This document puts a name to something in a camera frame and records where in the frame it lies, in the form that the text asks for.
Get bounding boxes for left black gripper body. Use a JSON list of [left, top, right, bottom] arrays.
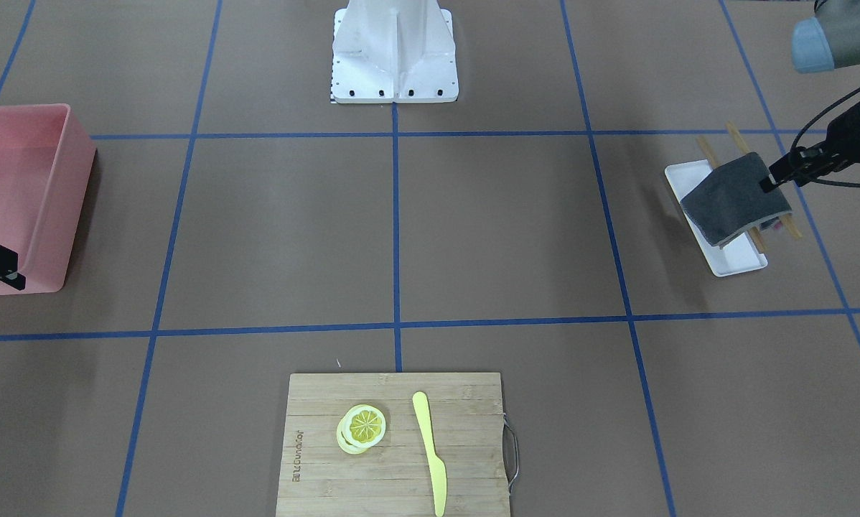
[[789, 108, 860, 181]]

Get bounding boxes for grey cloth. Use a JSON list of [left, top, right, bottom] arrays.
[[681, 152, 793, 248]]

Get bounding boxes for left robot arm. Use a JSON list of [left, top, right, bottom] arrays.
[[760, 1, 860, 193]]

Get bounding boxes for white rectangular tray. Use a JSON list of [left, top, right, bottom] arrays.
[[664, 159, 768, 278]]

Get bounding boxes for wooden chopstick rack stick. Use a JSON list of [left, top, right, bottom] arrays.
[[696, 135, 766, 254]]

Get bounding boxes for yellow plastic knife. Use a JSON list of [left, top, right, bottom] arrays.
[[411, 391, 449, 516]]

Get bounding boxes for yellow lemon slices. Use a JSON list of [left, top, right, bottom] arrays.
[[335, 404, 387, 455]]

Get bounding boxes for wooden cutting board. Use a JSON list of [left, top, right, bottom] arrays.
[[275, 373, 511, 516]]

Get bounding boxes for pink plastic bin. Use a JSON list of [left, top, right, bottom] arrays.
[[0, 103, 96, 297]]

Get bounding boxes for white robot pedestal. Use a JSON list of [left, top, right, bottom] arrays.
[[329, 1, 459, 104]]

